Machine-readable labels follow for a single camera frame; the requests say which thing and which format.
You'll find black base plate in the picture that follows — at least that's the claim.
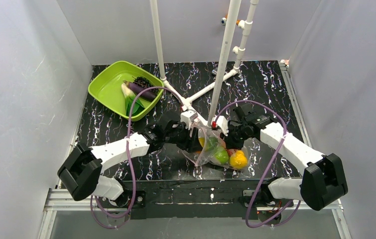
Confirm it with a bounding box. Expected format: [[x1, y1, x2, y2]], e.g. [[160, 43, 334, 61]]
[[97, 178, 307, 221]]

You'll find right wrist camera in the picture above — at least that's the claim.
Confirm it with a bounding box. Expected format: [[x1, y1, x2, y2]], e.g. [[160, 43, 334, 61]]
[[211, 116, 229, 136]]

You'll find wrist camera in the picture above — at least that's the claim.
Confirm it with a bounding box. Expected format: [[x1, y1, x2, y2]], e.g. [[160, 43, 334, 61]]
[[180, 110, 198, 129], [211, 116, 229, 136]]

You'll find green plastic tray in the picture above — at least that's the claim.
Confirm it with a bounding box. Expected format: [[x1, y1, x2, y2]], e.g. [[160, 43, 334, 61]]
[[88, 61, 164, 121]]

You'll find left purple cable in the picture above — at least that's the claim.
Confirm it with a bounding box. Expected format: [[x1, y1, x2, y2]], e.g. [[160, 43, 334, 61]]
[[90, 86, 188, 230]]

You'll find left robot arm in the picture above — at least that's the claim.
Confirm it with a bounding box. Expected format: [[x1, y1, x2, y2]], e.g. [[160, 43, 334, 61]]
[[57, 120, 204, 201]]

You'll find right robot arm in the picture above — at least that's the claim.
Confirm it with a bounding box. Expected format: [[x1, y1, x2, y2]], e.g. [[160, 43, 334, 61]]
[[213, 107, 348, 211]]

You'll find fake purple eggplant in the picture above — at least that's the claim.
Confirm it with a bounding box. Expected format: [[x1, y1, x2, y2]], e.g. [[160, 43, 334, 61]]
[[121, 81, 157, 101]]

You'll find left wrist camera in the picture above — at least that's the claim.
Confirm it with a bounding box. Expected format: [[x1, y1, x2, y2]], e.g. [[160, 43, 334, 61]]
[[180, 110, 198, 129]]

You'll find fake mango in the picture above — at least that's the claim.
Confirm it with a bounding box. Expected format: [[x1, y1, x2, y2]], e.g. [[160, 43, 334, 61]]
[[198, 136, 220, 151]]

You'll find fake green apple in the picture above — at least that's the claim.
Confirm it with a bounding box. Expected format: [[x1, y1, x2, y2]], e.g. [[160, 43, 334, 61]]
[[212, 147, 230, 165]]

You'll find purple cable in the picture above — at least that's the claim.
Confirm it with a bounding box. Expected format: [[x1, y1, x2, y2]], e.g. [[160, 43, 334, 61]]
[[90, 86, 188, 230], [214, 100, 302, 229]]

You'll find clear zip top bag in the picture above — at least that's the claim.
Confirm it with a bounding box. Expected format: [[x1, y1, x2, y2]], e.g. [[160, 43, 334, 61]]
[[182, 125, 250, 170]]

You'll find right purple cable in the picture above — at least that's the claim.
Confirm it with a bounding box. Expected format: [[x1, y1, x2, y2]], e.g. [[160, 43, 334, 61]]
[[214, 100, 302, 229]]

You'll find white PVC pipe frame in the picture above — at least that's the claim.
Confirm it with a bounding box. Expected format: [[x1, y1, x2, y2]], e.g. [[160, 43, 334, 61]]
[[149, 0, 259, 127]]

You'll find fake bok choy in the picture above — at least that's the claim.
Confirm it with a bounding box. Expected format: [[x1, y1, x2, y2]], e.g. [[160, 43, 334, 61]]
[[121, 83, 144, 116]]

